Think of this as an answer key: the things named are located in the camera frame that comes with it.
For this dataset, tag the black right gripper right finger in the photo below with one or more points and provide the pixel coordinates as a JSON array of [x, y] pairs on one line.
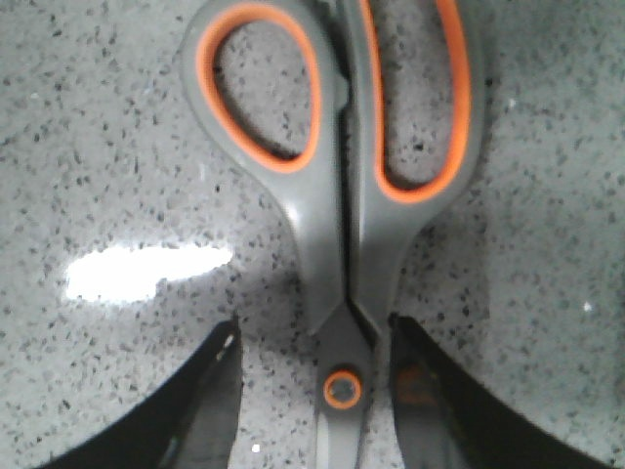
[[445, 419]]

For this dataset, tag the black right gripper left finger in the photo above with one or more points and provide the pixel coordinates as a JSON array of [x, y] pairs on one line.
[[188, 422]]

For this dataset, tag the grey orange scissors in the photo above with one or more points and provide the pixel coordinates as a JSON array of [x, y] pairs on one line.
[[351, 224]]

